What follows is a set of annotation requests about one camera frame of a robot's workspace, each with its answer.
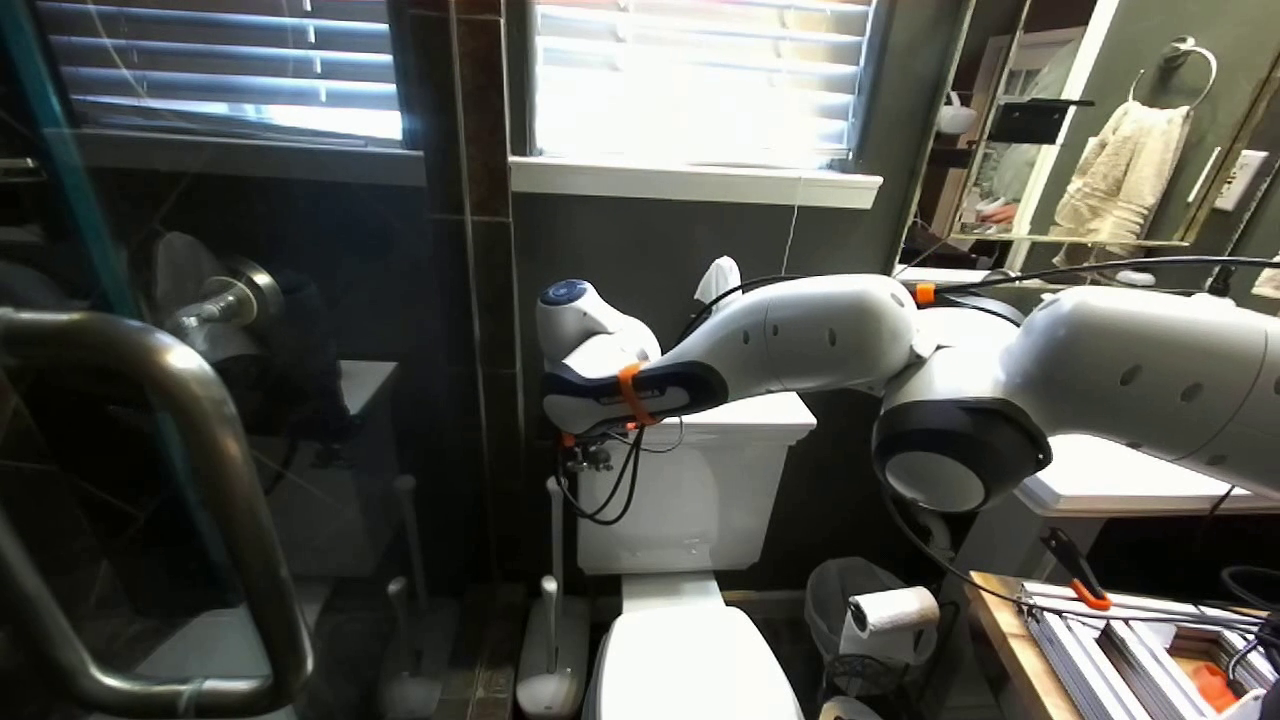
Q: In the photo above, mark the dark metal grab bar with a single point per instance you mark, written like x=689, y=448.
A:
x=226, y=490

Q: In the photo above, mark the beige hanging towel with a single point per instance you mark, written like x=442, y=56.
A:
x=1121, y=174

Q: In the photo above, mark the orange handled tool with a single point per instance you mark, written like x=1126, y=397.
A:
x=1076, y=571

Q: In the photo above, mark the white toilet tank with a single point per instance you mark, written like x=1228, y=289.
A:
x=700, y=499

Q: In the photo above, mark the white toilet brush holder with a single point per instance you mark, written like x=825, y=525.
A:
x=553, y=653

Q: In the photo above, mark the white toilet paper roll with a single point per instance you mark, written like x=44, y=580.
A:
x=890, y=624

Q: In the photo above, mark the white toilet seat lid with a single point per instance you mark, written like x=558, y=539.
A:
x=683, y=653

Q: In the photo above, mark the window blinds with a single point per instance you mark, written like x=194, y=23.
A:
x=700, y=83

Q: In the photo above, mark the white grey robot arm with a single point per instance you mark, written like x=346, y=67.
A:
x=970, y=402

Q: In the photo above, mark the mesh waste bin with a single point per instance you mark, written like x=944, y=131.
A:
x=825, y=604

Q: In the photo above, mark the aluminium frame wooden cart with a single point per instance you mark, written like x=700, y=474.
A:
x=1056, y=653

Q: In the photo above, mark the dark tissue box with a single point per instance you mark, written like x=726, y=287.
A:
x=723, y=277

